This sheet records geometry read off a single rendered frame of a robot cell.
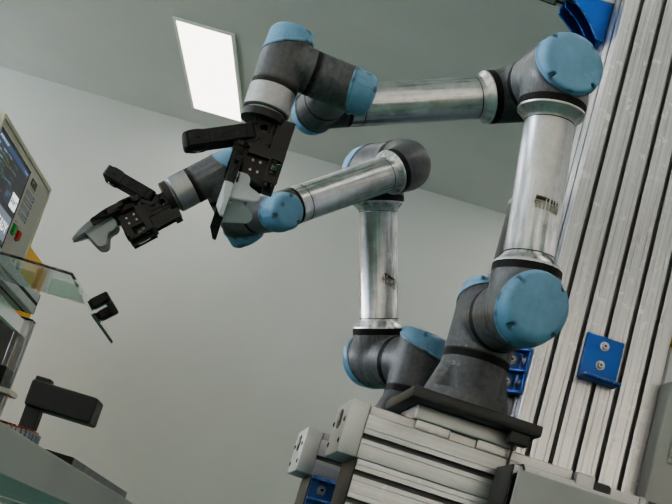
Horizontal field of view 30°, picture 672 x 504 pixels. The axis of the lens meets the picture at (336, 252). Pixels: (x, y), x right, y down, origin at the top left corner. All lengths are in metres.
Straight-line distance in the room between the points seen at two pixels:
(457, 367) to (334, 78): 0.52
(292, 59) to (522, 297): 0.52
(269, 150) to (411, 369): 0.81
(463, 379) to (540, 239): 0.26
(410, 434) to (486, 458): 0.13
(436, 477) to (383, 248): 0.79
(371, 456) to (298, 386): 5.59
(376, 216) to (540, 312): 0.80
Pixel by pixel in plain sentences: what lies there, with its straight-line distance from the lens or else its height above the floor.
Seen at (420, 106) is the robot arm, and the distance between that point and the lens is 2.18.
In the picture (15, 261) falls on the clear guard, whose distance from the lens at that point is 2.22.
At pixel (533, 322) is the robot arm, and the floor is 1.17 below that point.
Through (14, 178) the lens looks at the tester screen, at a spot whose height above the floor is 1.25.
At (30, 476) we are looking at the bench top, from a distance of 1.62.
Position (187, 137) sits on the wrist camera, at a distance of 1.95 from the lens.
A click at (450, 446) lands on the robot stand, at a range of 2.07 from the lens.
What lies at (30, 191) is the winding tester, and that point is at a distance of 2.61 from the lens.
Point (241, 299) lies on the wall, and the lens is 7.74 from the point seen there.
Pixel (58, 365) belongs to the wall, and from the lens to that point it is 7.78.
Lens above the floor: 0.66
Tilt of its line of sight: 15 degrees up
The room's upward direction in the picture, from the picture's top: 17 degrees clockwise
